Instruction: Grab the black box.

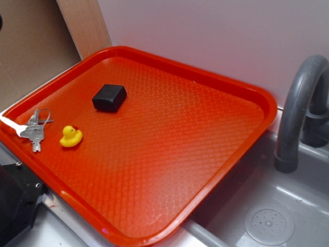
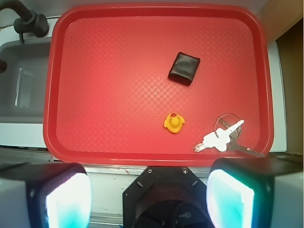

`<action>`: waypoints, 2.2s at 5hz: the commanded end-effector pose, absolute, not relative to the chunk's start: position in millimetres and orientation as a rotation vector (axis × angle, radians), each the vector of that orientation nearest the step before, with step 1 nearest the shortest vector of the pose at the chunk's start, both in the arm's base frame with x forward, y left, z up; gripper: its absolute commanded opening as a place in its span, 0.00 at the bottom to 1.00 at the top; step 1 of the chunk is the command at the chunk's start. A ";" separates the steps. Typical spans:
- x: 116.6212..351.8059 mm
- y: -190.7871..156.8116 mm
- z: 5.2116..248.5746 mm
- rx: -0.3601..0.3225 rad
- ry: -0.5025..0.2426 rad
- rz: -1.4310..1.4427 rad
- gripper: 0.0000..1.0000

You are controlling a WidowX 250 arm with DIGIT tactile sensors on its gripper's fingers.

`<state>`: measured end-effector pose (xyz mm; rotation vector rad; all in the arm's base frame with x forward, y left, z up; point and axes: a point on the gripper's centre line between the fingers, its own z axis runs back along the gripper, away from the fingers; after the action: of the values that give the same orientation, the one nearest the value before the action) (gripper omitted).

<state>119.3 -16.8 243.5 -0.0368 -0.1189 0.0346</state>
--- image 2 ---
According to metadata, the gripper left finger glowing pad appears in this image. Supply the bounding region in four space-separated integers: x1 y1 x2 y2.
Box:
0 163 93 228

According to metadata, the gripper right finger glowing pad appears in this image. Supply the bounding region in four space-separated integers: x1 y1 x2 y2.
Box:
206 157 304 228

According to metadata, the silver key bunch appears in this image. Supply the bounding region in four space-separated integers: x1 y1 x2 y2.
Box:
192 114 265 158

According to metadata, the yellow rubber duck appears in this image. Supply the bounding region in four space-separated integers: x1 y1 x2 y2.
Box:
163 113 185 133

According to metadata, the grey sink basin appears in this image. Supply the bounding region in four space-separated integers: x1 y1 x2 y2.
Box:
0 38 51 124

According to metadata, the red plastic tray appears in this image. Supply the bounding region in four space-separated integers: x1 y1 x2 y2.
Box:
43 3 274 167

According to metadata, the grey faucet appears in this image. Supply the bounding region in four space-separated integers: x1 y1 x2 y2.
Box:
0 0 50 74

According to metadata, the black octagonal mount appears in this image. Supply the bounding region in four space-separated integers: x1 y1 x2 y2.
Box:
122 167 214 228

